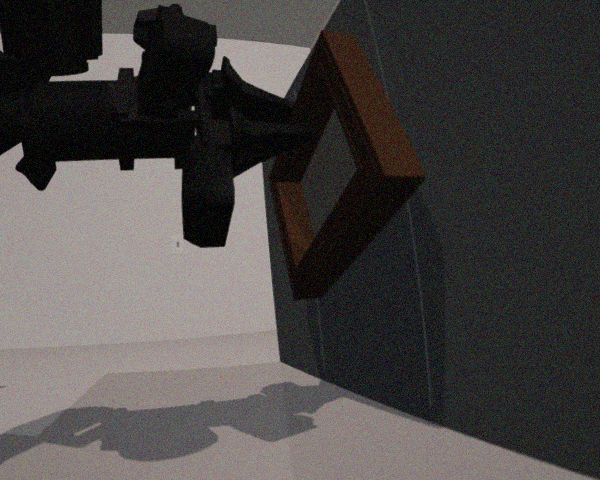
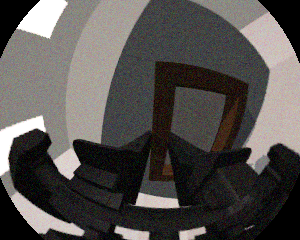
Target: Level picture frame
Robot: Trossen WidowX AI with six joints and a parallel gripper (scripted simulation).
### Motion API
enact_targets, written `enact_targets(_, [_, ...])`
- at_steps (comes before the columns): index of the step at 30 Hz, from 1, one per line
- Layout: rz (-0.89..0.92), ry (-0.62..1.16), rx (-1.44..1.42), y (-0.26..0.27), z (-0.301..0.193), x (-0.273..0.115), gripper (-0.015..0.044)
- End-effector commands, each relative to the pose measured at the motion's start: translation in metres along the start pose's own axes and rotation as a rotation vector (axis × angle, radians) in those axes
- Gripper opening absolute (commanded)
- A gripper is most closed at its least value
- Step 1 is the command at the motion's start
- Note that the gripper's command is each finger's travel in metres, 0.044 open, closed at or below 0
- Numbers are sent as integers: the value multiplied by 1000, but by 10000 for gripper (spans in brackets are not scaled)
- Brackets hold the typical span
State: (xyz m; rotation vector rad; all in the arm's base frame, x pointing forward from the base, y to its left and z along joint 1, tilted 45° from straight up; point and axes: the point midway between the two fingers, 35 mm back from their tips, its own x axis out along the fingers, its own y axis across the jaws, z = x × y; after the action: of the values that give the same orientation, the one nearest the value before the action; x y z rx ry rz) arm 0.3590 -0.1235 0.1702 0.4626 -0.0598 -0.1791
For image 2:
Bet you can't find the dark grey flat panel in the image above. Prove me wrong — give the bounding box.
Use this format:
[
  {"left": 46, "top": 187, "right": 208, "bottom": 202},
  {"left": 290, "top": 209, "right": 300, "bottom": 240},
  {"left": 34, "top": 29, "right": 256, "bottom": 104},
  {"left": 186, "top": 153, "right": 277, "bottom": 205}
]
[{"left": 101, "top": 0, "right": 270, "bottom": 199}]

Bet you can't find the brown wooden picture frame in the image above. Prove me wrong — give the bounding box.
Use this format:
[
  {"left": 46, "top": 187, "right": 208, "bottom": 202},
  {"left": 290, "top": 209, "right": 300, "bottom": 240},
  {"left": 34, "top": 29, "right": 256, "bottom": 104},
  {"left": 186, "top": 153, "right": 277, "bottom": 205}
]
[{"left": 149, "top": 61, "right": 249, "bottom": 181}]

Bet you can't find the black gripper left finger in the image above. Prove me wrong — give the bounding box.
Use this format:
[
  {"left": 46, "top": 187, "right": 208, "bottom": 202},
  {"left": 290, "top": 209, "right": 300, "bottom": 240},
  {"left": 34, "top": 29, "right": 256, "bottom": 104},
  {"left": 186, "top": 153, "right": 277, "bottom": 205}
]
[{"left": 73, "top": 129, "right": 151, "bottom": 205}]

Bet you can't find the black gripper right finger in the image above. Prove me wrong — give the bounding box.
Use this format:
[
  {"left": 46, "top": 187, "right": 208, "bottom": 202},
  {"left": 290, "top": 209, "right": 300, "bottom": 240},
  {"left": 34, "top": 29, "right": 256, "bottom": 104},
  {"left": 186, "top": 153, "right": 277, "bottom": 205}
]
[{"left": 167, "top": 132, "right": 253, "bottom": 207}]

